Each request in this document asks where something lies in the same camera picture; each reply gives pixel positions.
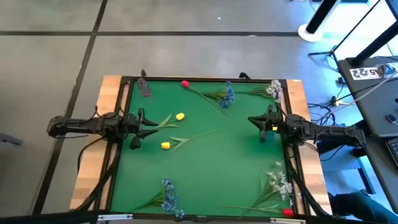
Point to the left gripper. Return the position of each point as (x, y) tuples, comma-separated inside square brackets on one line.
[(132, 126)]

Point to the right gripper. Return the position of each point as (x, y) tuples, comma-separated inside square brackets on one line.
[(273, 123)]

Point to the yellow artificial tulip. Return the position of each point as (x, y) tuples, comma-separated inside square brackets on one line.
[(180, 116), (165, 145)]

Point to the white artificial flower bunch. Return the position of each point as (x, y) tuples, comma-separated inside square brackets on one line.
[(281, 186), (276, 88)]

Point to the blue artificial flower bunch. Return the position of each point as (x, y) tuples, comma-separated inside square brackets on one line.
[(169, 199), (228, 96)]

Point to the red artificial tulip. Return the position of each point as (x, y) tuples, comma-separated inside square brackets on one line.
[(288, 212), (185, 83)]

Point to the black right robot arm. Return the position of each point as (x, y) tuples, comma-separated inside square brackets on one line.
[(326, 132)]

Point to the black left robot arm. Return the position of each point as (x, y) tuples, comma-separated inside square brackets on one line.
[(77, 124)]

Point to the blue glass vase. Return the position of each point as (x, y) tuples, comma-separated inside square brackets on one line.
[(270, 137)]

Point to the green table mat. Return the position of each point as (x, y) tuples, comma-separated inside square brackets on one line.
[(211, 174)]

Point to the thin black stand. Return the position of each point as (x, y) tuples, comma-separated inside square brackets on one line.
[(317, 53)]

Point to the white base black pole stand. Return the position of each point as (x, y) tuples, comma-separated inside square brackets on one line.
[(308, 35)]

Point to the white printed label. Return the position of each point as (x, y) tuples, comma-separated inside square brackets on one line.
[(363, 73)]

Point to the dark grey desk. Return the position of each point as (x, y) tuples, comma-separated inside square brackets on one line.
[(373, 102), (377, 161)]

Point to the black computer mouse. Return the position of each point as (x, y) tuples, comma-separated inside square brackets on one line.
[(391, 118)]

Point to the person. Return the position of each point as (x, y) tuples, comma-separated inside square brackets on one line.
[(360, 207)]

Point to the thick black pole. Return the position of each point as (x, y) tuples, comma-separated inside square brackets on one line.
[(373, 46)]

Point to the black keyboard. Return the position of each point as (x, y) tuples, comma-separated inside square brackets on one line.
[(393, 152)]

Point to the grey floor object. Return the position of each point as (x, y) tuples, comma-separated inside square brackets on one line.
[(11, 139)]

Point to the silver metal bracket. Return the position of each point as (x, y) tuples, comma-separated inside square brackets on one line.
[(287, 221), (115, 217)]

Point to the black table-level camera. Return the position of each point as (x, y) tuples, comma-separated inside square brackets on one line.
[(201, 219)]

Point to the black frame beam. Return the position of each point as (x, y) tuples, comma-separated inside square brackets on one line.
[(46, 217)]

